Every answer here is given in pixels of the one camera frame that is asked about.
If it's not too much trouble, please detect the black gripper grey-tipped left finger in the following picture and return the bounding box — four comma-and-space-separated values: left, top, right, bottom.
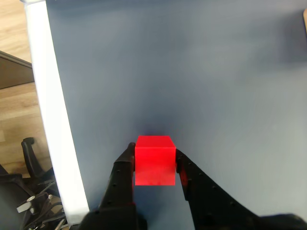
81, 142, 147, 230

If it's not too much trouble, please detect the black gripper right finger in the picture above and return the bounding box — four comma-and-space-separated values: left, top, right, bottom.
175, 148, 263, 230

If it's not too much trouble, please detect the red cube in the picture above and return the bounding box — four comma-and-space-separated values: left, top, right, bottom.
134, 135, 177, 186

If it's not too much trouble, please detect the beige rounded box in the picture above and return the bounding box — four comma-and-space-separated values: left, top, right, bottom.
302, 8, 307, 37

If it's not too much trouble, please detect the black office chair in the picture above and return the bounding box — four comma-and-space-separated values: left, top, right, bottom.
0, 137, 68, 230

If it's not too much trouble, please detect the blue-grey table mat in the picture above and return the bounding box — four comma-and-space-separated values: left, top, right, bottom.
45, 0, 307, 230

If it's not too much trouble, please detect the dark brown furniture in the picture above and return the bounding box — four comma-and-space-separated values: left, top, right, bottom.
0, 50, 33, 90

